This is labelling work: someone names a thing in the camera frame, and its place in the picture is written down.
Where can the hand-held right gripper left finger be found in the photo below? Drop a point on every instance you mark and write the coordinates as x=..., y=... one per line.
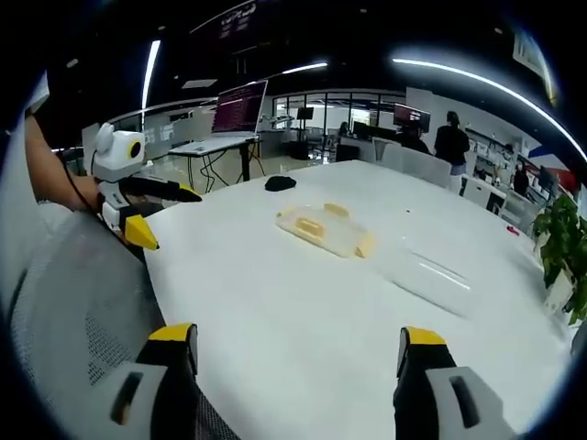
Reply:
x=137, y=403

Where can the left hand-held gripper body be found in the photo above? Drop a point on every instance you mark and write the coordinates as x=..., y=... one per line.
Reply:
x=114, y=153

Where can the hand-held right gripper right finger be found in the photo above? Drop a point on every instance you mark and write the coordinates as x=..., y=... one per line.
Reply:
x=440, y=403

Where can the clear plastic food container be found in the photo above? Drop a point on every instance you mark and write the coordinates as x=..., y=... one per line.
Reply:
x=431, y=279

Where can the container lid with yellow latches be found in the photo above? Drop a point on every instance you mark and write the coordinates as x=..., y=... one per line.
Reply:
x=323, y=229

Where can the white standing desk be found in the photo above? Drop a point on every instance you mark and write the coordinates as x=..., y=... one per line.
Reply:
x=206, y=146

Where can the grey mesh office chair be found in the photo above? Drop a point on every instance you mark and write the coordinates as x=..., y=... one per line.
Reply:
x=78, y=298

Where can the black cloth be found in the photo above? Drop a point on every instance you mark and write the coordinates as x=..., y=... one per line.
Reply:
x=280, y=183

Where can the small red object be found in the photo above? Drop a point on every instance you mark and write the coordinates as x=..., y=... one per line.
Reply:
x=511, y=229

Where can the short ceiling light strip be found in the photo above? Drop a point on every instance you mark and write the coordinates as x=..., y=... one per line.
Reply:
x=305, y=68

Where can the green potted plant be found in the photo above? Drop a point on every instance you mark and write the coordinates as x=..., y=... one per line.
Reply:
x=561, y=238

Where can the dark computer monitor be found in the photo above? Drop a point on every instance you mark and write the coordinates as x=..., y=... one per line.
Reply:
x=411, y=115

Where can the long ceiling light strip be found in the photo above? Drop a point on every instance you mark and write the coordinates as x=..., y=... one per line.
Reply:
x=495, y=87

